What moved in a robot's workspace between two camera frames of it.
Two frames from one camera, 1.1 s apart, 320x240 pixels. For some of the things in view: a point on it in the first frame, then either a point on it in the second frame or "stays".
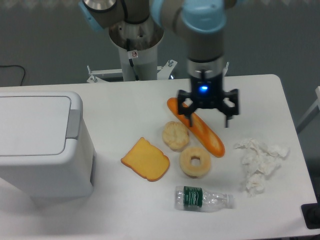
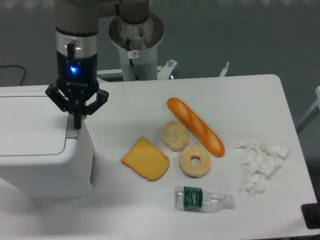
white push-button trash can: [45, 150] stays
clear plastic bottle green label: [198, 199] stays
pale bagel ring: [192, 171] stays
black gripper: [207, 90] -> [77, 71]
